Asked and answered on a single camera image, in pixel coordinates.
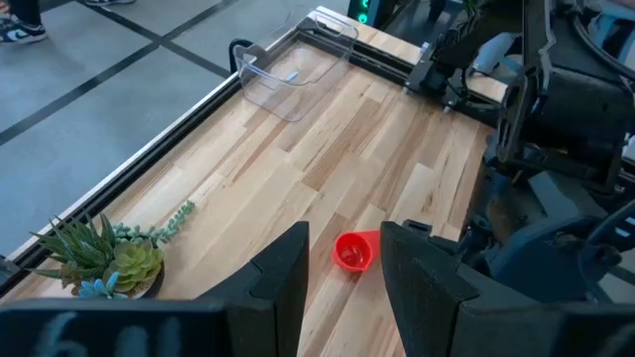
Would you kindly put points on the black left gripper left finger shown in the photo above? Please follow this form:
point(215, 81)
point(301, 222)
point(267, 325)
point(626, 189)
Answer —
point(283, 277)

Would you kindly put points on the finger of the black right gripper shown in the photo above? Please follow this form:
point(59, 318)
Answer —
point(421, 228)

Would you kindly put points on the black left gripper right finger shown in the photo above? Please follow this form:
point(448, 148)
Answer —
point(417, 287)

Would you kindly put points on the red measuring cup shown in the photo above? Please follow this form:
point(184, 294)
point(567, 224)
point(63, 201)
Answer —
point(353, 253)

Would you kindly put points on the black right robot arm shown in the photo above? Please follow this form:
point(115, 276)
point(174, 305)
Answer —
point(570, 109)

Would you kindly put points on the clear plastic basket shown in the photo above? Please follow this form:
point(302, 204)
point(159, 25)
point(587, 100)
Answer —
point(258, 94)

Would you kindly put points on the succulent plant in pot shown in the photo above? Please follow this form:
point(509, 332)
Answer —
point(131, 263)

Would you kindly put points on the black device with green lights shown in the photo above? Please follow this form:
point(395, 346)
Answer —
point(372, 12)

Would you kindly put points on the person's sneaker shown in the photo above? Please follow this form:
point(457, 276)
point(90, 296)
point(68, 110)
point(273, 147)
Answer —
point(20, 32)

